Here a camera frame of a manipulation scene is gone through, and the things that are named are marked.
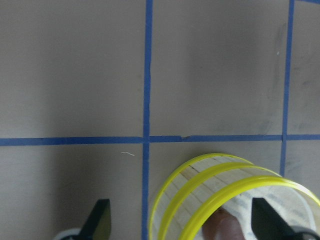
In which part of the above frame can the yellow rimmed steamer basket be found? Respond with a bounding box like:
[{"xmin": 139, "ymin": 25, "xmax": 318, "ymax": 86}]
[
  {"xmin": 148, "ymin": 153, "xmax": 252, "ymax": 240},
  {"xmin": 157, "ymin": 162, "xmax": 320, "ymax": 240}
]

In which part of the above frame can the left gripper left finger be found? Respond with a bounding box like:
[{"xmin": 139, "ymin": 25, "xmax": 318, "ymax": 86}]
[{"xmin": 77, "ymin": 199, "xmax": 112, "ymax": 240}]

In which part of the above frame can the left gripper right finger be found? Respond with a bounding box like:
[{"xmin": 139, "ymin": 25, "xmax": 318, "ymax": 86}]
[{"xmin": 251, "ymin": 197, "xmax": 295, "ymax": 240}]

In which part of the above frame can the brown bun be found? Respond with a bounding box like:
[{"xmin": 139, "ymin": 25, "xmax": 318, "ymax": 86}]
[{"xmin": 202, "ymin": 208, "xmax": 245, "ymax": 240}]

